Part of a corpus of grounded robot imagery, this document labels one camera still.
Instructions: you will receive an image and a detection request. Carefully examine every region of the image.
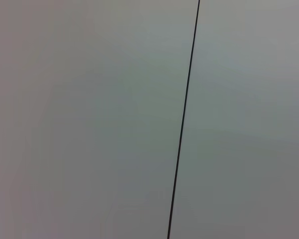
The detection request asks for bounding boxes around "thin dark wall seam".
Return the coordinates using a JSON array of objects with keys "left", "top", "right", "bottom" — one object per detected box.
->
[{"left": 166, "top": 0, "right": 201, "bottom": 239}]

